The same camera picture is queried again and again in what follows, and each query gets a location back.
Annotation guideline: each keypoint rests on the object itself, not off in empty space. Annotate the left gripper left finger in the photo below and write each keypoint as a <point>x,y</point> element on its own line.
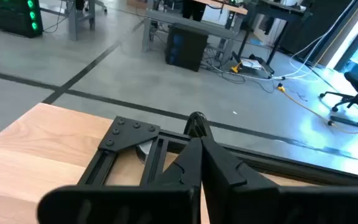
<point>185,165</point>

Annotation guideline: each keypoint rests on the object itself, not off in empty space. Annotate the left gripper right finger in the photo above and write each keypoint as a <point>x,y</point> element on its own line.
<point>225,174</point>

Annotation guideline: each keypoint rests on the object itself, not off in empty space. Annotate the yellow black plug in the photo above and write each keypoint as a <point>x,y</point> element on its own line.
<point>236,67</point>

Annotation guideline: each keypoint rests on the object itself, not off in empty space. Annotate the white power strip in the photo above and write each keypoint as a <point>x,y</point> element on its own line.
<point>250,63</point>

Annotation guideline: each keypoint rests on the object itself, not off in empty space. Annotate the black computer tower blue front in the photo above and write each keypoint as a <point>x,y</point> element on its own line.
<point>186,46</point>

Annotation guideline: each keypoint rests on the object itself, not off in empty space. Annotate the grey desk wooden top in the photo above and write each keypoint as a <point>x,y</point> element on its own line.
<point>197,26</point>

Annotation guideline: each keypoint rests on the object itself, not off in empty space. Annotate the person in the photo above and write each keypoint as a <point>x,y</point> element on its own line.
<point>194,9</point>

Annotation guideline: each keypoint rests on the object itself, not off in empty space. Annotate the black cabinet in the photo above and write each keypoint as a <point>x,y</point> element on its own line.
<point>306,21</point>

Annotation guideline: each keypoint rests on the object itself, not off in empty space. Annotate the black desk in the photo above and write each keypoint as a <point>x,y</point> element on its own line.
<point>275,7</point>

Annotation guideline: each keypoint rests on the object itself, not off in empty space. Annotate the grey table legs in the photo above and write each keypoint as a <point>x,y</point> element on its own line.
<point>73,21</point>

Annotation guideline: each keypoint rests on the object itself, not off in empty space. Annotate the black computer tower green lights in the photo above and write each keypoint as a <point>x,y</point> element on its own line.
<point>11,18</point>

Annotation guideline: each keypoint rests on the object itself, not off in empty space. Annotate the black corner bracket plate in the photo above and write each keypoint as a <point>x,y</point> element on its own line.
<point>126,133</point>

